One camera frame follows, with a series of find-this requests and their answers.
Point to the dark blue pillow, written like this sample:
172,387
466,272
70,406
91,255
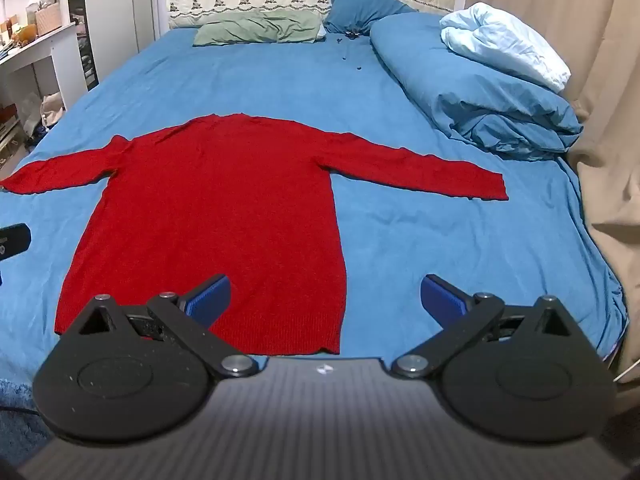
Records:
355,17

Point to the grey white wardrobe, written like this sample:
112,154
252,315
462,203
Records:
110,32

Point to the orange plush on desk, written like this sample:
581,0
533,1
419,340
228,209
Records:
25,35

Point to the blue bed sheet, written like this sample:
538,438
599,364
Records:
534,242

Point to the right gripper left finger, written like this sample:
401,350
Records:
130,373

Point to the beige curtain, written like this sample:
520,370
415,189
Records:
599,40

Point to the light blue blanket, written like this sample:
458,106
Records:
500,40

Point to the white desk shelf unit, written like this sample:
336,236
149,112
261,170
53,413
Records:
19,81

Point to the woven basket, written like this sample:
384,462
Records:
48,19

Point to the beige bag on floor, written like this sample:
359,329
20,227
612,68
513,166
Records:
52,109

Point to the green pillow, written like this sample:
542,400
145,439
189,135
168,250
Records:
281,26

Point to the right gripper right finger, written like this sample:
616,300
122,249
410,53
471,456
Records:
524,374

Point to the folded blue duvet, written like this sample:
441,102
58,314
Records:
469,101

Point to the red knit sweater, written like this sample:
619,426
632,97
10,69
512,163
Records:
247,197

